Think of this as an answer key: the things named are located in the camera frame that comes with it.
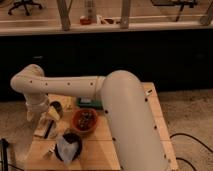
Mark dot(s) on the green book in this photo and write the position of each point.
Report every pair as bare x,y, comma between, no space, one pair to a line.
88,103

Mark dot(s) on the wooden post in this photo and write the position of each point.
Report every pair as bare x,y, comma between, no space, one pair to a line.
125,13
64,15

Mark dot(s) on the paper cup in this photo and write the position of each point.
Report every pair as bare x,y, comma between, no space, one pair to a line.
58,107

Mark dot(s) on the wooden post middle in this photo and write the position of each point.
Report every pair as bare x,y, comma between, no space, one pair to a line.
125,13

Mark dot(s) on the dark bowl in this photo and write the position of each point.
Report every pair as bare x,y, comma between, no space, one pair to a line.
71,137

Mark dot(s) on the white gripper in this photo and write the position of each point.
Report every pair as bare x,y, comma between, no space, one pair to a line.
46,119

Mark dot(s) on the terracotta bowl with contents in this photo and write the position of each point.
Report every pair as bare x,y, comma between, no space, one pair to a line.
84,120

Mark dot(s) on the black stand left edge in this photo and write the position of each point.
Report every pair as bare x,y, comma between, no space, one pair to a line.
3,154

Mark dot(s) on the wooden post left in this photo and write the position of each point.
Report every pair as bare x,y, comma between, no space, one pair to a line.
64,15

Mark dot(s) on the black and white marker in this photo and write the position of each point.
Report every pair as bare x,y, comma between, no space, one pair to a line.
149,92

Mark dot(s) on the black pen on table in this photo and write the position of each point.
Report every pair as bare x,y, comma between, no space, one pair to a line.
48,129

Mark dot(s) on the red dish on shelf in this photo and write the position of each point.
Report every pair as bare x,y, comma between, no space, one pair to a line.
85,21

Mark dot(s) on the white crumpled cloth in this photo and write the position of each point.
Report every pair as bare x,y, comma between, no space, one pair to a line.
66,150

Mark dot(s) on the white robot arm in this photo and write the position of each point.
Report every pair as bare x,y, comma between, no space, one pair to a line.
124,101

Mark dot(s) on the black office chair left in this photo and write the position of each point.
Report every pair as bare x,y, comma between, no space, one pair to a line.
24,3

